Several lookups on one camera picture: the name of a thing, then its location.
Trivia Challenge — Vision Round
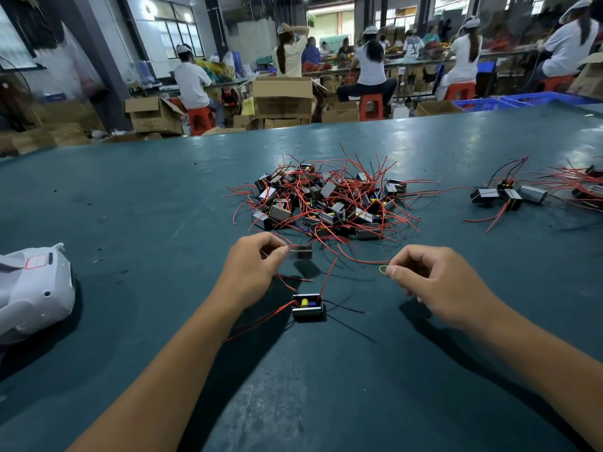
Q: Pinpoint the red plastic stool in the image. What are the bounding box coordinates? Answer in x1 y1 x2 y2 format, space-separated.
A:
543 76 578 93
359 94 386 121
445 82 478 102
187 106 217 136

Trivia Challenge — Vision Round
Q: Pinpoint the low cardboard box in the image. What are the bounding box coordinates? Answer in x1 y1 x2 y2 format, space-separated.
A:
321 99 361 124

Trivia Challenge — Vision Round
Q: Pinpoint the person's left forearm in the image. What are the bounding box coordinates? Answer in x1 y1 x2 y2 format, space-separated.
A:
66 298 239 452

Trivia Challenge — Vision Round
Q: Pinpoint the single black electronic component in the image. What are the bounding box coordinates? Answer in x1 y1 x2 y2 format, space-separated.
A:
273 242 316 296
518 184 548 205
485 155 531 191
470 186 503 207
224 257 367 345
466 186 525 234

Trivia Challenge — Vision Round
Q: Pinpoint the white plastic shell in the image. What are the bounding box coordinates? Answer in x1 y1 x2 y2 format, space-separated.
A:
0 242 77 347

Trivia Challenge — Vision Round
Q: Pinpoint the shallow cardboard box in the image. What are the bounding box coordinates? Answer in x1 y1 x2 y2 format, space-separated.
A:
416 100 467 117

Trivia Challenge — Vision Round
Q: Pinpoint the tilted cardboard box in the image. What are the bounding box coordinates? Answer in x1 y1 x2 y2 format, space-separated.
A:
568 53 603 100

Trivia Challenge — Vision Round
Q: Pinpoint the central pile of wired modules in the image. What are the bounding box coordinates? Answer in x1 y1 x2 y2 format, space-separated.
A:
231 150 442 271

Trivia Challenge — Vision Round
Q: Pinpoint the person's right hand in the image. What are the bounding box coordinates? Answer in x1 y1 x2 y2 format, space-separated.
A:
386 244 505 333

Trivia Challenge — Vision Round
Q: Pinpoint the person's right forearm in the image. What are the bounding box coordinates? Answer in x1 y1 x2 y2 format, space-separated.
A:
475 301 603 452

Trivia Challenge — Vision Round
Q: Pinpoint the open cardboard box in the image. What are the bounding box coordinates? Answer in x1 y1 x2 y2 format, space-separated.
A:
125 95 188 136

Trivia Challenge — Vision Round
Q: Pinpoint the black standing fan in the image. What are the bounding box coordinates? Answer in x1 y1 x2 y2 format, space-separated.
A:
0 56 46 132

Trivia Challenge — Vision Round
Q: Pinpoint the person's left hand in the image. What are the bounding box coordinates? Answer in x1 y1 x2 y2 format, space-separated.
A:
209 232 291 315

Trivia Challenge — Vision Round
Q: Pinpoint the large closed cardboard box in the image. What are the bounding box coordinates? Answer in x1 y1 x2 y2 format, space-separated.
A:
251 77 317 119

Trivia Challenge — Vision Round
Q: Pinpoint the blue plastic crate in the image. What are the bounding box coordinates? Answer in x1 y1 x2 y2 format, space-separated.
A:
504 92 603 108
454 99 521 113

